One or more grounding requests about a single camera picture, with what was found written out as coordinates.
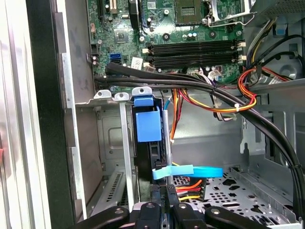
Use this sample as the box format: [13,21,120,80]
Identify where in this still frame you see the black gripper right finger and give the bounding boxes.
[166,185,270,229]

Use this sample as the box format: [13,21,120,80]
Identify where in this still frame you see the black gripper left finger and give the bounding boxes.
[76,185,163,229]

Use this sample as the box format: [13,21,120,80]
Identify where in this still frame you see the power wire black connector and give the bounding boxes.
[159,178,207,208]

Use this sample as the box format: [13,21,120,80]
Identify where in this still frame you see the blue data wire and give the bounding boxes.
[151,164,224,181]

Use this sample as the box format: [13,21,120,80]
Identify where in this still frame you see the hard disk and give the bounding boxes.
[130,94,168,191]

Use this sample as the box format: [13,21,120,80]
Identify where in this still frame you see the metal disk bay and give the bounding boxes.
[75,85,173,213]

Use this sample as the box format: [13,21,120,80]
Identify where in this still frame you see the black PC case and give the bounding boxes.
[25,0,305,229]

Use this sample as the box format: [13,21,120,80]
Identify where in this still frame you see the white barcode tag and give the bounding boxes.
[129,56,144,70]

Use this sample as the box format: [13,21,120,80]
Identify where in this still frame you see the black RAM slot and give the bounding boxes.
[151,40,240,48]
[151,46,240,54]
[151,60,240,69]
[151,53,240,62]

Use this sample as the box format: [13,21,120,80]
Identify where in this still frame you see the metal optical drive cage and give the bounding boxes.
[238,16,305,201]

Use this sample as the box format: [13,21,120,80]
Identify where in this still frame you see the blue data port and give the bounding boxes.
[109,53,122,64]

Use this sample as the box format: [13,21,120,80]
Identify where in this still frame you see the green motherboard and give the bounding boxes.
[88,0,246,83]

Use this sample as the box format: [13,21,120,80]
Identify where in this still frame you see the metal socket cover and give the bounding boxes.
[207,0,251,24]

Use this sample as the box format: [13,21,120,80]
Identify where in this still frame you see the CPU socket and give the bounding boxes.
[174,0,203,26]

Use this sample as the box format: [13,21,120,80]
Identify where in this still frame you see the black expansion slot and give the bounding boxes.
[97,0,105,19]

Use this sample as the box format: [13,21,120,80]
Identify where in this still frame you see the grey power supply unit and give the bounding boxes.
[250,0,305,17]

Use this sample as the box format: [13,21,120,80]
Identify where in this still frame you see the thin grey wire bundle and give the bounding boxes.
[207,66,239,123]

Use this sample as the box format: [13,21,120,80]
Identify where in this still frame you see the orange yellow wire bundle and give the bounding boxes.
[171,67,295,141]

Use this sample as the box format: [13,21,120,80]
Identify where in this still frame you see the smooth black cable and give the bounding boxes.
[94,74,305,217]

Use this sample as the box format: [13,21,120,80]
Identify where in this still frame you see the braided black cable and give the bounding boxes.
[104,62,305,217]

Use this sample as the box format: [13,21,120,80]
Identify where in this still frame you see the yellow black wire bundle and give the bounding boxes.
[245,18,278,71]

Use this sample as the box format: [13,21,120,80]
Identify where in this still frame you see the wire locking lever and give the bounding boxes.
[206,12,258,27]

